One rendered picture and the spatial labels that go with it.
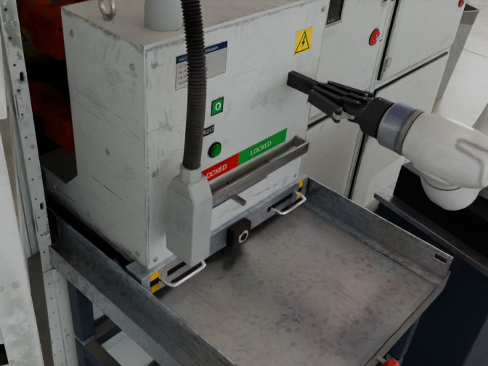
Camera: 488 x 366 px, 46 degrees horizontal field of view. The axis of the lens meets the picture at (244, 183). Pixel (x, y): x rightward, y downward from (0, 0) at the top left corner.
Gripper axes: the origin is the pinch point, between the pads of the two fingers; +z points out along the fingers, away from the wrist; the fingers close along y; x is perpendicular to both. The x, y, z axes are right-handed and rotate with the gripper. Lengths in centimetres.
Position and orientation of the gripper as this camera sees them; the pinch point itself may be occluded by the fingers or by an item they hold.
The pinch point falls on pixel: (303, 83)
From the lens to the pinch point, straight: 120.2
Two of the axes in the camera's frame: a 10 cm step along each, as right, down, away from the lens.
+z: -7.3, -4.5, 5.1
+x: 0.9, -8.1, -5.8
